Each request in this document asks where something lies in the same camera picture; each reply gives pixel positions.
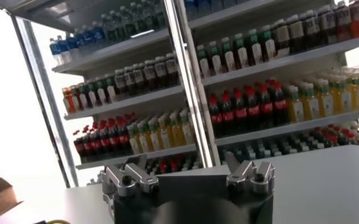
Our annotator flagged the green label tea bottle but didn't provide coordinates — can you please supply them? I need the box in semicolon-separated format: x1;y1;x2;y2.
221;37;236;72
233;32;249;69
79;83;91;109
105;74;118;103
196;44;210;79
260;24;277;61
246;29;263;65
208;41;222;75
87;80;99;107
72;86;83;111
95;77;108;106

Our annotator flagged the beige label dark bottle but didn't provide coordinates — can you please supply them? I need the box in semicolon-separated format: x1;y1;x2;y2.
272;18;291;58
287;14;305;54

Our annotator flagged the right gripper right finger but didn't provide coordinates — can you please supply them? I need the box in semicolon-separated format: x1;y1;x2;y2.
226;152;276;195

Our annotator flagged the red cap cola bottle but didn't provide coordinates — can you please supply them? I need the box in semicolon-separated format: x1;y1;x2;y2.
117;121;131;152
99;127;113;155
108;124;122;154
208;94;223;138
245;86;261;130
90;130;104;156
220;90;235;135
257;83;274;128
232;88;249;132
270;81;288;125
74;136;87;161
82;133;95;158

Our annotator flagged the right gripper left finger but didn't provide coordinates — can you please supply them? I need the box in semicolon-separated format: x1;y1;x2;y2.
101;154;161;198

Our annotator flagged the black white label bottle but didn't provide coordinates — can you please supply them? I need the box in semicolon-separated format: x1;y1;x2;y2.
123;66;137;96
154;56;169;89
165;53;180;86
143;60;158;91
133;63;146;94
114;69;128;98

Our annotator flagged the grey label dark bottle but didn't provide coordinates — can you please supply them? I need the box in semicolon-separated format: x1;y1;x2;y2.
318;4;337;45
334;1;352;42
302;9;320;49

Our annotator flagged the white metal beverage shelf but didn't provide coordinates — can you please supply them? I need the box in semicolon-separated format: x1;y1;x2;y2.
185;0;359;167
0;0;198;171

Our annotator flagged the white vertical light strip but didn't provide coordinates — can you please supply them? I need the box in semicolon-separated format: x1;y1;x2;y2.
162;0;221;168

